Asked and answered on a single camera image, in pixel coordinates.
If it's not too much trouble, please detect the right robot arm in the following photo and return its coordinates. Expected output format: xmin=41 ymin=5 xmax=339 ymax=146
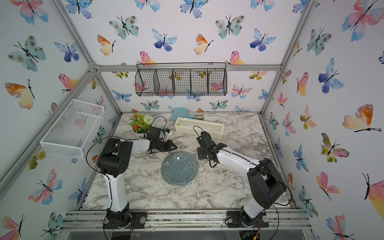
xmin=197 ymin=131 xmax=287 ymax=225

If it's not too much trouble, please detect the white mesh wall basket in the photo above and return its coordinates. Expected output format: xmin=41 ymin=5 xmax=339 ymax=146
xmin=40 ymin=99 xmax=105 ymax=159

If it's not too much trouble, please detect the black wire wall basket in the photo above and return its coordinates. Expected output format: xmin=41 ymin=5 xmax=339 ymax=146
xmin=134 ymin=62 xmax=228 ymax=97

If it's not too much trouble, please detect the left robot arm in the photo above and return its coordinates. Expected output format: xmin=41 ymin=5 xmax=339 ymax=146
xmin=97 ymin=127 xmax=177 ymax=222

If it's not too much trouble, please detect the clear plastic wrap sheet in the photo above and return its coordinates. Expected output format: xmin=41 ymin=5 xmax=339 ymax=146
xmin=160 ymin=149 xmax=201 ymax=188

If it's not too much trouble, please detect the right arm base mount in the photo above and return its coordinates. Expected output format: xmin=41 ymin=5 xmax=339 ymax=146
xmin=224 ymin=208 xmax=269 ymax=228

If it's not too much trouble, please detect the aluminium front rail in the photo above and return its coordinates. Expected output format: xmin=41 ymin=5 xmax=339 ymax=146
xmin=60 ymin=209 xmax=312 ymax=232

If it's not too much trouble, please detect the white green striped cloth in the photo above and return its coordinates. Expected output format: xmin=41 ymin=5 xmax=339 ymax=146
xmin=193 ymin=115 xmax=204 ymax=121

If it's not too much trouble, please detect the cream plastic wrap dispenser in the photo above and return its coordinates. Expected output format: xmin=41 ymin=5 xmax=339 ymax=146
xmin=175 ymin=117 xmax=225 ymax=140

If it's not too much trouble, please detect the teal ceramic plate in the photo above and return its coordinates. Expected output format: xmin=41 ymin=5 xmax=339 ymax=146
xmin=161 ymin=150 xmax=200 ymax=187

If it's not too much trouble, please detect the potted plant white pot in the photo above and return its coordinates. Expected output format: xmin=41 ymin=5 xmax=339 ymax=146
xmin=129 ymin=113 xmax=154 ymax=137

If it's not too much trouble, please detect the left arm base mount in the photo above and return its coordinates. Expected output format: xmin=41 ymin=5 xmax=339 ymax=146
xmin=103 ymin=204 xmax=148 ymax=230

